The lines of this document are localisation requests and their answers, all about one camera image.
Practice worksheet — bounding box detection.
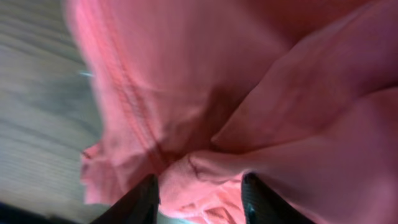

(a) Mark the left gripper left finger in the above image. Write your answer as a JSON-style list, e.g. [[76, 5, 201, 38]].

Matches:
[[90, 174, 160, 224]]

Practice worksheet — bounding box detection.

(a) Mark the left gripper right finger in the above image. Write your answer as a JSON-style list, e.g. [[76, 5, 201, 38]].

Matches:
[[241, 173, 314, 224]]

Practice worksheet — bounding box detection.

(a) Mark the red printed t-shirt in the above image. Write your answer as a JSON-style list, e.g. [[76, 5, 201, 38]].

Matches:
[[66, 0, 397, 223]]

